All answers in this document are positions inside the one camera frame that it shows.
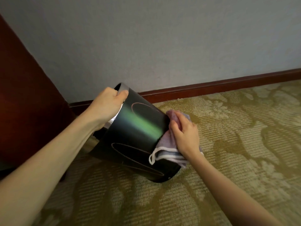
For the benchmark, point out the person's right hand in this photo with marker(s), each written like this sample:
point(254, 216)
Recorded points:
point(185, 136)

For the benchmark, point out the person's left hand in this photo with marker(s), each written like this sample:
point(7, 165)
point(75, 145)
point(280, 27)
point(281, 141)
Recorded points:
point(107, 104)

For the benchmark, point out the person's left thumb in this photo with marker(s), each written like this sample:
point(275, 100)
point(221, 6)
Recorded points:
point(122, 95)

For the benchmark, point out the person's right fingers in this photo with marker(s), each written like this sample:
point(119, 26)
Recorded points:
point(179, 122)

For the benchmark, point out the purple cleaning cloth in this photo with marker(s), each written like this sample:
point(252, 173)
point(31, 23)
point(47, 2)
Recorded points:
point(169, 148)

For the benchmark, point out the black glossy waste bin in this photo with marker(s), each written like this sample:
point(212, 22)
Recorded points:
point(138, 136)

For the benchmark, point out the person's left forearm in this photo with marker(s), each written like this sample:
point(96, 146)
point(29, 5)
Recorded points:
point(44, 167)

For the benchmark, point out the person's right forearm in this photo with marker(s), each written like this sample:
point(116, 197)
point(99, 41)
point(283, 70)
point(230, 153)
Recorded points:
point(225, 192)

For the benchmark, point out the white bin liner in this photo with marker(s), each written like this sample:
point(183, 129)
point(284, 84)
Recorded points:
point(113, 116)

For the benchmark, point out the dark red wooden baseboard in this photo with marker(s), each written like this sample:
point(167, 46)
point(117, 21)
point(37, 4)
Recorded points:
point(199, 88)

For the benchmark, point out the dark red wooden furniture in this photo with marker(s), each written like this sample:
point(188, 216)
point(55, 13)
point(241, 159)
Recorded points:
point(25, 101)

